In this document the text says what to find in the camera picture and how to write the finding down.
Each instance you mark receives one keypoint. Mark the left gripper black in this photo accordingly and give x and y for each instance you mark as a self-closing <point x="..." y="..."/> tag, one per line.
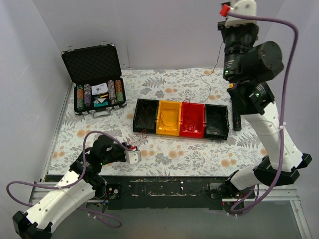
<point x="123" y="150"/>

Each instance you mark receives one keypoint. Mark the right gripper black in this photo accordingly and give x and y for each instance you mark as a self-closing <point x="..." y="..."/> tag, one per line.
<point x="238" y="32"/>

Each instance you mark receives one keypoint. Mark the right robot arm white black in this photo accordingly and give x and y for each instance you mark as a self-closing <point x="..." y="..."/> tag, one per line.
<point x="249" y="67"/>

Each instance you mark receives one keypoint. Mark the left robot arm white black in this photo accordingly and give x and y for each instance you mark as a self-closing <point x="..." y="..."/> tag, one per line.
<point x="81" y="183"/>

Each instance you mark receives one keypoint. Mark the teal card box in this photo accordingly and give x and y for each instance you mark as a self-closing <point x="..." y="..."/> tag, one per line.
<point x="100" y="102"/>

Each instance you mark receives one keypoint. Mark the left black bin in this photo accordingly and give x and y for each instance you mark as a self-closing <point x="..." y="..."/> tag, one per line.
<point x="145" y="116"/>

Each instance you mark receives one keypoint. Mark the black bin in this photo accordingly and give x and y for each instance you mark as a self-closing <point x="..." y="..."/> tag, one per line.
<point x="216" y="122"/>
<point x="145" y="116"/>

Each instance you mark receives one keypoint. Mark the floral table mat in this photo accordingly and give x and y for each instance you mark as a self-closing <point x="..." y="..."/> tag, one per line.
<point x="161" y="155"/>

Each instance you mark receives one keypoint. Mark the playing card deck white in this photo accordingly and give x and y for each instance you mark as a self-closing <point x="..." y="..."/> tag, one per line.
<point x="99" y="89"/>

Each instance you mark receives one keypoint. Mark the black poker chip case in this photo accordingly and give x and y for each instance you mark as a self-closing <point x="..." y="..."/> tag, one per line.
<point x="92" y="66"/>

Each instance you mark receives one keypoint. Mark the yellow bin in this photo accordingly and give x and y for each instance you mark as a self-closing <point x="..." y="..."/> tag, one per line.
<point x="169" y="118"/>

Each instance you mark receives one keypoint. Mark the black microphone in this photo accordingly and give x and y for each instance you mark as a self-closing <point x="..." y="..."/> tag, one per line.
<point x="236" y="119"/>

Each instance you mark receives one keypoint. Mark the red bin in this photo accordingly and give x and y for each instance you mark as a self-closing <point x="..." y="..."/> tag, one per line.
<point x="192" y="120"/>

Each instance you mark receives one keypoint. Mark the right black bin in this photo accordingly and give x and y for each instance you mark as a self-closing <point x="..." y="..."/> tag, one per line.
<point x="216" y="122"/>

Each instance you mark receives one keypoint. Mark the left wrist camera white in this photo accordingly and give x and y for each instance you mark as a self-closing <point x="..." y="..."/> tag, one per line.
<point x="133" y="156"/>

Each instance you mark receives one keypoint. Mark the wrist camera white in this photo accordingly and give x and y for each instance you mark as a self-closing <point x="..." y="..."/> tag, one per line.
<point x="243" y="7"/>
<point x="133" y="156"/>

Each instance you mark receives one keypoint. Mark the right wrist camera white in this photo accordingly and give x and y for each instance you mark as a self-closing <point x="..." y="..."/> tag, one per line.
<point x="243" y="7"/>

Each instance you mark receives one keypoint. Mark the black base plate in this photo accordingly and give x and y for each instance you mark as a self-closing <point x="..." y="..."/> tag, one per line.
<point x="137" y="192"/>

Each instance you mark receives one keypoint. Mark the aluminium rail frame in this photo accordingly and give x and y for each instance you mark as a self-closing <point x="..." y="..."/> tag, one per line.
<point x="278" y="194"/>

